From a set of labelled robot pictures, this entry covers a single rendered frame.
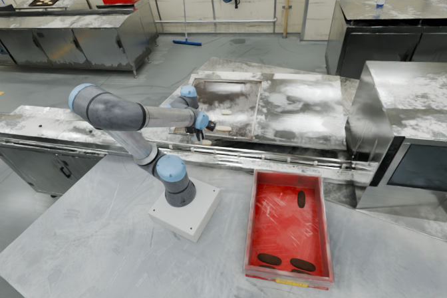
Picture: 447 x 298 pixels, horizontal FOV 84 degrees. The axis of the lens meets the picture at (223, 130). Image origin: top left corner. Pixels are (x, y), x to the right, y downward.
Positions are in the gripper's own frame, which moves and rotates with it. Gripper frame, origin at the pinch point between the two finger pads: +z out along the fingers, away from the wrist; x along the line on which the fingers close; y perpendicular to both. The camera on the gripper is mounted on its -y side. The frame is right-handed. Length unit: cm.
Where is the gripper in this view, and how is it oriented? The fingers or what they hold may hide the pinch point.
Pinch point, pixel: (202, 140)
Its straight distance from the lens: 142.5
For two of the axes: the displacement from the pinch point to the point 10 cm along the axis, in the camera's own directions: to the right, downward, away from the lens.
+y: -9.7, -0.9, 2.2
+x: -2.2, 6.8, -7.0
